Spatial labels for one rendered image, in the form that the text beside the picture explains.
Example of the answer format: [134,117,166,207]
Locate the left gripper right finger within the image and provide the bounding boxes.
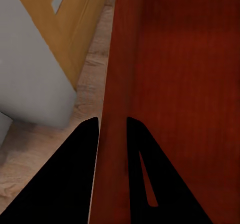
[126,117,213,224]

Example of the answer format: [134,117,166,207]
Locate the storage box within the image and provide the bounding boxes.
[89,0,240,224]

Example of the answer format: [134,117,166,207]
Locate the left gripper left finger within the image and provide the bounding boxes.
[0,117,99,224]

